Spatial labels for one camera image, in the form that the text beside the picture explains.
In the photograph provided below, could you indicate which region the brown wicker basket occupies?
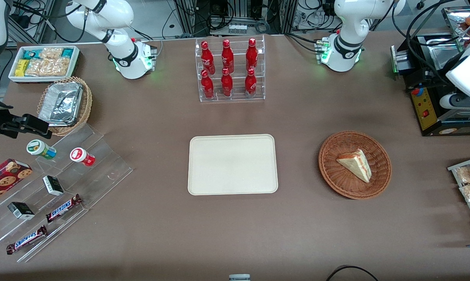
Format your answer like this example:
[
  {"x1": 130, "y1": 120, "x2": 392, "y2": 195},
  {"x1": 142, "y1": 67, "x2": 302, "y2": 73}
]
[{"x1": 318, "y1": 131, "x2": 392, "y2": 200}]

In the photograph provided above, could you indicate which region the black food warmer machine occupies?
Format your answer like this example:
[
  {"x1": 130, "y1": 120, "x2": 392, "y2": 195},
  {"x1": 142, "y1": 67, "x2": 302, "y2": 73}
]
[{"x1": 390, "y1": 6, "x2": 470, "y2": 137}]

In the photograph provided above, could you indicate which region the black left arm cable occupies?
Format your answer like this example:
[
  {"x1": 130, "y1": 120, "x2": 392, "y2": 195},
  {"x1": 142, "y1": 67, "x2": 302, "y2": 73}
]
[{"x1": 392, "y1": 0, "x2": 460, "y2": 84}]

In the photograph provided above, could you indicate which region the aluminium foil tray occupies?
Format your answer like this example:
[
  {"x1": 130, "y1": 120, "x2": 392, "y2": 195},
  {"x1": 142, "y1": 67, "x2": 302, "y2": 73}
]
[{"x1": 38, "y1": 82, "x2": 83, "y2": 126}]

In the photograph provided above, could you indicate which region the grey wire tray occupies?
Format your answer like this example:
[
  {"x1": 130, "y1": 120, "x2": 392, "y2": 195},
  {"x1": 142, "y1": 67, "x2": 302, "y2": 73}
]
[{"x1": 447, "y1": 155, "x2": 470, "y2": 239}]

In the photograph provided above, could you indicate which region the snickers chocolate bar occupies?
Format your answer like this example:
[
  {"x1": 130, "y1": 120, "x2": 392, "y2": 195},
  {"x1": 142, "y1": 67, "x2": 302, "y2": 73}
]
[
  {"x1": 45, "y1": 194, "x2": 83, "y2": 223},
  {"x1": 6, "y1": 225, "x2": 48, "y2": 255}
]

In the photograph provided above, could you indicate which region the white plastic snack bin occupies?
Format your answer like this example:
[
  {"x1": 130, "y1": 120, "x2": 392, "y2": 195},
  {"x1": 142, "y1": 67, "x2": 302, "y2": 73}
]
[{"x1": 8, "y1": 45, "x2": 80, "y2": 84}]

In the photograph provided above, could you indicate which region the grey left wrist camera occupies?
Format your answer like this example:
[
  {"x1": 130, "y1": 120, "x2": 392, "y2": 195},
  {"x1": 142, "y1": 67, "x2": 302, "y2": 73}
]
[{"x1": 440, "y1": 92, "x2": 470, "y2": 110}]

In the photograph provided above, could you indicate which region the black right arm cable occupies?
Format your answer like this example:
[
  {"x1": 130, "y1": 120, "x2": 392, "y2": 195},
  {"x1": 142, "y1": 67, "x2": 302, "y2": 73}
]
[{"x1": 11, "y1": 0, "x2": 88, "y2": 43}]

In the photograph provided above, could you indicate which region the red cookie box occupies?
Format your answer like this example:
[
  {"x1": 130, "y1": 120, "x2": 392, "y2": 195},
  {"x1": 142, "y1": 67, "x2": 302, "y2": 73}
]
[{"x1": 0, "y1": 158, "x2": 33, "y2": 208}]

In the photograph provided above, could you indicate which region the yellow snack pack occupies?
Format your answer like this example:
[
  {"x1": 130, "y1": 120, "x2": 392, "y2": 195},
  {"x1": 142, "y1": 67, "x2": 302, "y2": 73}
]
[{"x1": 15, "y1": 59, "x2": 30, "y2": 78}]

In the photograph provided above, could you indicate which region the green lid snack cup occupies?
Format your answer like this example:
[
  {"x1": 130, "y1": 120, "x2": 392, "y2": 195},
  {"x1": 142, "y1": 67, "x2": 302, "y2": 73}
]
[{"x1": 26, "y1": 139, "x2": 57, "y2": 160}]

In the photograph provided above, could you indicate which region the beige plastic tray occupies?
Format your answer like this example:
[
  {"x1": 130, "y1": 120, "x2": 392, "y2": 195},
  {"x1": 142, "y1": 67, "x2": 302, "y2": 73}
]
[{"x1": 188, "y1": 134, "x2": 279, "y2": 196}]

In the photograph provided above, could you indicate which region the steel food pan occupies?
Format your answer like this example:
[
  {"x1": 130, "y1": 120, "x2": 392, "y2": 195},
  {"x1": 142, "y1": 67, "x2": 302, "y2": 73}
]
[{"x1": 429, "y1": 44, "x2": 461, "y2": 71}]

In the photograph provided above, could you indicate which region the triangle sandwich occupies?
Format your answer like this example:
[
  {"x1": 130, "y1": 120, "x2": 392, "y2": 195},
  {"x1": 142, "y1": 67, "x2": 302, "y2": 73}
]
[{"x1": 336, "y1": 148, "x2": 372, "y2": 183}]

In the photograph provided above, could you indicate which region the black table cable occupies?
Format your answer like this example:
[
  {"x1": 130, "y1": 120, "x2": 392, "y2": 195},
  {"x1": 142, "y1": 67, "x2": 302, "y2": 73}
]
[{"x1": 326, "y1": 265, "x2": 381, "y2": 281}]

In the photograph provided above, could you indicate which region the clear acrylic bottle rack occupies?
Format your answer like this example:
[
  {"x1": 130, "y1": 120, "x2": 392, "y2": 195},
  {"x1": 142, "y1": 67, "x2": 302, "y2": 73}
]
[{"x1": 195, "y1": 35, "x2": 266, "y2": 103}]

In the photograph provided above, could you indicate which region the red cola bottle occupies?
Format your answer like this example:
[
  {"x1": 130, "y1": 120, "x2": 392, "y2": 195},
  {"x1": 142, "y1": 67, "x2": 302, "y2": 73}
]
[
  {"x1": 245, "y1": 38, "x2": 259, "y2": 73},
  {"x1": 220, "y1": 68, "x2": 234, "y2": 98},
  {"x1": 200, "y1": 41, "x2": 216, "y2": 75},
  {"x1": 244, "y1": 68, "x2": 258, "y2": 98},
  {"x1": 221, "y1": 39, "x2": 235, "y2": 74},
  {"x1": 200, "y1": 69, "x2": 215, "y2": 100}
]

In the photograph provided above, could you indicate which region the clear cracker bag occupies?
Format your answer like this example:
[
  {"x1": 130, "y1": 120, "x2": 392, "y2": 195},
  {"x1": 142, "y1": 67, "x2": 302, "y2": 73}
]
[
  {"x1": 47, "y1": 57, "x2": 71, "y2": 77},
  {"x1": 25, "y1": 58, "x2": 50, "y2": 77},
  {"x1": 39, "y1": 47, "x2": 64, "y2": 60}
]

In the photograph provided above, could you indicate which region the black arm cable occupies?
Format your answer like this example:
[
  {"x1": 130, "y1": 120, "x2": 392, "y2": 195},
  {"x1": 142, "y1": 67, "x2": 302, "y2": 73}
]
[
  {"x1": 11, "y1": 0, "x2": 88, "y2": 43},
  {"x1": 392, "y1": 0, "x2": 460, "y2": 84}
]

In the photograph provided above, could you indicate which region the light wicker basket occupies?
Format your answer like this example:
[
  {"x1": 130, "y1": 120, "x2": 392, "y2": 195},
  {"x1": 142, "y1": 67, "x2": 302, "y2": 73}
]
[{"x1": 36, "y1": 76, "x2": 93, "y2": 137}]

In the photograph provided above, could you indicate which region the small black box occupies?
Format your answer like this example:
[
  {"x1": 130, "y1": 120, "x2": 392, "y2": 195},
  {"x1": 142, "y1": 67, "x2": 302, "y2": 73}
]
[
  {"x1": 7, "y1": 201, "x2": 36, "y2": 221},
  {"x1": 42, "y1": 175, "x2": 65, "y2": 197}
]

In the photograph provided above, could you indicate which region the clear acrylic stepped display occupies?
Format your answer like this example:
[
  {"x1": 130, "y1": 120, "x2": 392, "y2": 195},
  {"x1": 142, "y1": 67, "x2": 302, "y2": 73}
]
[{"x1": 0, "y1": 124, "x2": 134, "y2": 263}]

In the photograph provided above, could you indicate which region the red snack cup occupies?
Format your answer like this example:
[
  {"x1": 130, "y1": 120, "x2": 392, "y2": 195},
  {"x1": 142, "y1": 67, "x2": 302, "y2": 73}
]
[{"x1": 70, "y1": 147, "x2": 96, "y2": 167}]

